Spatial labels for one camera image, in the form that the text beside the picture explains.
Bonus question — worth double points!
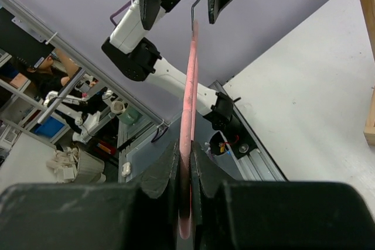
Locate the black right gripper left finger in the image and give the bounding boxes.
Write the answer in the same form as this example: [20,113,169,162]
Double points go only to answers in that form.
[1,141,180,249]

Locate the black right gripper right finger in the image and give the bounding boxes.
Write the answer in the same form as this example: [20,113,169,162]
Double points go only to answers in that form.
[190,142,374,249]

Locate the pink hanger with metal hook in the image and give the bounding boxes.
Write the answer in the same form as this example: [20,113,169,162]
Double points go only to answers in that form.
[179,0,201,239]

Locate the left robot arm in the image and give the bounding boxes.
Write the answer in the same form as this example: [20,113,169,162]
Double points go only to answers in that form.
[101,0,240,132]

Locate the green cup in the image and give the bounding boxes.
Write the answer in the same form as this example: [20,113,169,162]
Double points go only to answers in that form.
[110,100,141,125]

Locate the blue storage bin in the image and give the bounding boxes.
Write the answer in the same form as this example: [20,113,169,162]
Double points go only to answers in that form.
[32,117,64,138]

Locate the person in black shirt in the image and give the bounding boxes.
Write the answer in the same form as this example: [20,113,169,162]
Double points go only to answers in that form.
[10,49,79,98]

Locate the wooden clothes rack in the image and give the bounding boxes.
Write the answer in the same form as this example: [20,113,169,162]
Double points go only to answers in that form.
[353,0,375,147]

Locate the aluminium mounting rail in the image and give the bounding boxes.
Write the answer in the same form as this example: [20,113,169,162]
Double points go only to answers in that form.
[202,80,289,182]

